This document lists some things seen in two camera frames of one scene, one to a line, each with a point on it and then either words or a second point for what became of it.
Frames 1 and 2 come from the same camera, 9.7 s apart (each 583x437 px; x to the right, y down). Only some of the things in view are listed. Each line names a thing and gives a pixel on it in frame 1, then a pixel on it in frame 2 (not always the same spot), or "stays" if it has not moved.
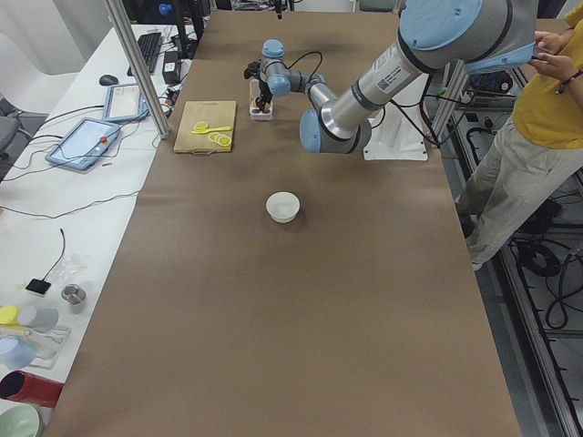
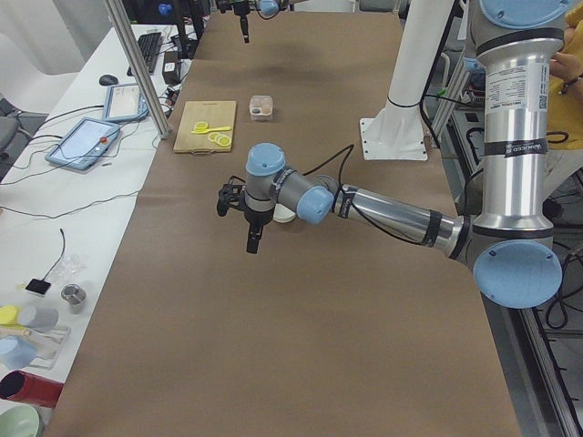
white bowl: [282, 207] stays
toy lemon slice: [201, 126] stays
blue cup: [15, 352] stays
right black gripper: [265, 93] → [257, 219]
